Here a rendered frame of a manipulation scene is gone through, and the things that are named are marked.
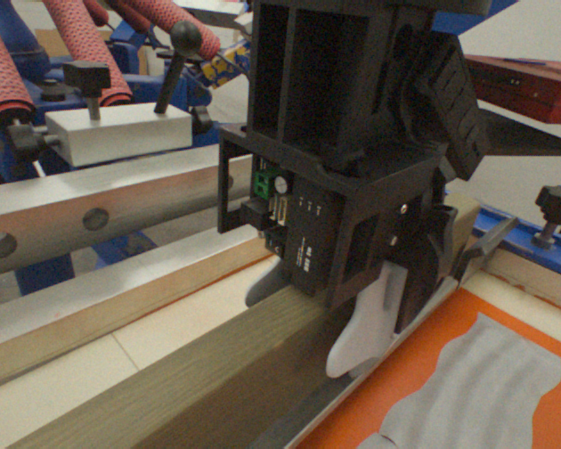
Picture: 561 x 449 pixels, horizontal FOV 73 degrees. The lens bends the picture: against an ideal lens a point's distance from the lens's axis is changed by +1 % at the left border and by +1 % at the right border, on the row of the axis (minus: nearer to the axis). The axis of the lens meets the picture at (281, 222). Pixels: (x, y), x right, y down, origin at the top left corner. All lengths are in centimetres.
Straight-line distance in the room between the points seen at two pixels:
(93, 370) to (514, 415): 29
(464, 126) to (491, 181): 213
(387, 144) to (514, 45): 210
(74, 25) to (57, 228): 37
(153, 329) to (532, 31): 211
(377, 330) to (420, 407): 11
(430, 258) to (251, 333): 9
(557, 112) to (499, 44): 124
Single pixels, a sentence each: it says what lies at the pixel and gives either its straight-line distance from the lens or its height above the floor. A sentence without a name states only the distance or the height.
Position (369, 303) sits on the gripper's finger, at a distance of 20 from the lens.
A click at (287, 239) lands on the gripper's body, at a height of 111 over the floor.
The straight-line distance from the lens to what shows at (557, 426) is 36.
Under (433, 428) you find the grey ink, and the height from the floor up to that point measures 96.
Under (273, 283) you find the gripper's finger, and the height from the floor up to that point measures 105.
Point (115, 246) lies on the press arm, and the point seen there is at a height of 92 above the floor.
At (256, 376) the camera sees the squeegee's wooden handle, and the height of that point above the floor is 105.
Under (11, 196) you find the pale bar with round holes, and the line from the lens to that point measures 36.
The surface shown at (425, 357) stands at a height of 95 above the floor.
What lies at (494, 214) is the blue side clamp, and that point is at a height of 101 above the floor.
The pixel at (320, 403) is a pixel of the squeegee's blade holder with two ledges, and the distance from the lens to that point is 24.
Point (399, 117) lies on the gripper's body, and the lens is 17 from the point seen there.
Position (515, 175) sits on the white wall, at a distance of 229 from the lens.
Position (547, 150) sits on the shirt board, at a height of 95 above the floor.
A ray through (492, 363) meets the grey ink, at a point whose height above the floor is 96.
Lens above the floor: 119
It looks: 30 degrees down
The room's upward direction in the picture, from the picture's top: 7 degrees clockwise
